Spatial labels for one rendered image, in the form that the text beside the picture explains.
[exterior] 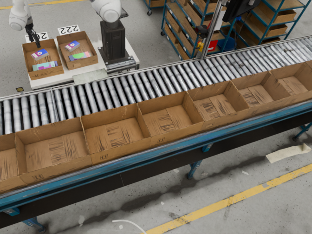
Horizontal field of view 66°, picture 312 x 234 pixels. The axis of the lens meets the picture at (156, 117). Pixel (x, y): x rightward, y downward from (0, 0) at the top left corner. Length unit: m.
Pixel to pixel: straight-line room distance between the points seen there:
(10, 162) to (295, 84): 2.35
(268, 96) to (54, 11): 3.56
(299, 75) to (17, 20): 2.36
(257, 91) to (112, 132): 1.29
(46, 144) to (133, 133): 0.58
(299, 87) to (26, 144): 2.27
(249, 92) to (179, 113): 0.69
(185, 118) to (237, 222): 1.23
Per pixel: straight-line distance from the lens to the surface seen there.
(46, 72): 2.30
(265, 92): 2.29
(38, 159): 1.73
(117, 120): 1.78
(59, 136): 1.78
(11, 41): 4.11
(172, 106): 1.89
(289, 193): 2.98
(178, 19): 3.44
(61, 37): 2.60
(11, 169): 1.76
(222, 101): 2.04
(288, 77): 2.55
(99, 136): 1.72
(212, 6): 2.90
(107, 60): 2.40
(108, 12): 1.85
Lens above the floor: 2.37
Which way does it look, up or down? 55 degrees down
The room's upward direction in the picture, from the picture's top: 10 degrees clockwise
